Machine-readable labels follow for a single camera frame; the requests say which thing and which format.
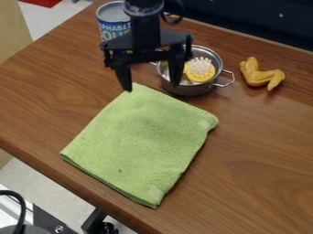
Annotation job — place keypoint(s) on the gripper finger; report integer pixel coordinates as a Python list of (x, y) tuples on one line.
[(177, 70), (123, 76)]

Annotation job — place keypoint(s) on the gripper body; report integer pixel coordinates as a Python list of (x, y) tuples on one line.
[(142, 42)]

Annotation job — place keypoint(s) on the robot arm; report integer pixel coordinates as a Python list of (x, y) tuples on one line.
[(143, 13)]

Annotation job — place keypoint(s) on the silver pot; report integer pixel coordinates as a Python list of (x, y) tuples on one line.
[(195, 76)]

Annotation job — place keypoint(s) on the green cloth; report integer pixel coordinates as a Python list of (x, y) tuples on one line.
[(142, 143)]

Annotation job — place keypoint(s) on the yellow brush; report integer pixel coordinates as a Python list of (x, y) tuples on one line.
[(199, 70)]

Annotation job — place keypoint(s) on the blue can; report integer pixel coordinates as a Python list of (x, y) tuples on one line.
[(114, 21)]

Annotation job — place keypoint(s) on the yellow toy chicken piece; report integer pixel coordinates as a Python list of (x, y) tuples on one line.
[(261, 74)]

